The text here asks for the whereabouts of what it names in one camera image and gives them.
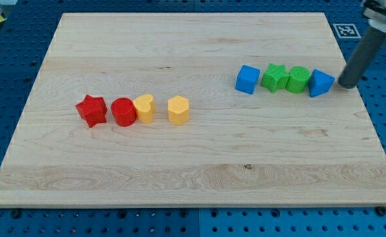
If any yellow hexagon block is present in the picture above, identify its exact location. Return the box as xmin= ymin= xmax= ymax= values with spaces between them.
xmin=167 ymin=95 xmax=190 ymax=125

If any black bolt left front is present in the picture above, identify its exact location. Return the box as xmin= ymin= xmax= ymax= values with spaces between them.
xmin=10 ymin=209 xmax=22 ymax=219

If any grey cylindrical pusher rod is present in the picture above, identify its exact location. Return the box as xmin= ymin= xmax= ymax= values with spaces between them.
xmin=338 ymin=26 xmax=386 ymax=89

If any red cylinder block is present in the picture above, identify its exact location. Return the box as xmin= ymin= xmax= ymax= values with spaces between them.
xmin=111 ymin=97 xmax=137 ymax=127

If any green star block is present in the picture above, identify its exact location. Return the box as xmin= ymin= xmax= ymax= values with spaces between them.
xmin=261 ymin=63 xmax=290 ymax=93

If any red star block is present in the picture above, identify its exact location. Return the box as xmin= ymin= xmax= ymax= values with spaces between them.
xmin=75 ymin=95 xmax=107 ymax=128

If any black bolt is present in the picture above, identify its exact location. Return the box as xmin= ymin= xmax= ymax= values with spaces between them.
xmin=10 ymin=209 xmax=22 ymax=219
xmin=375 ymin=206 xmax=386 ymax=217

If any white fiducial marker tag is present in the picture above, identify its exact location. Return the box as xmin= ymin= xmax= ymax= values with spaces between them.
xmin=333 ymin=23 xmax=361 ymax=39

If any black bolt right front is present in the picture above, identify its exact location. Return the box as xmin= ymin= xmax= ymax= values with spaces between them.
xmin=375 ymin=206 xmax=386 ymax=217

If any green cylinder block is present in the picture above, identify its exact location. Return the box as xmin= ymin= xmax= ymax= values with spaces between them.
xmin=285 ymin=66 xmax=311 ymax=93

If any wooden board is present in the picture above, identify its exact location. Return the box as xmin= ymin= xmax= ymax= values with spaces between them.
xmin=0 ymin=13 xmax=386 ymax=208

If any blue triangle block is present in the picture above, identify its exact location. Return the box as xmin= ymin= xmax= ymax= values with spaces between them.
xmin=308 ymin=69 xmax=335 ymax=97

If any yellow heart block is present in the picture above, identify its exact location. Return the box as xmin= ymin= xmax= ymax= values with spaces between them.
xmin=133 ymin=94 xmax=155 ymax=124

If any blue cube block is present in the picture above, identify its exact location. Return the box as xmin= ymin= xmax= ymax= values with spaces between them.
xmin=235 ymin=65 xmax=260 ymax=94

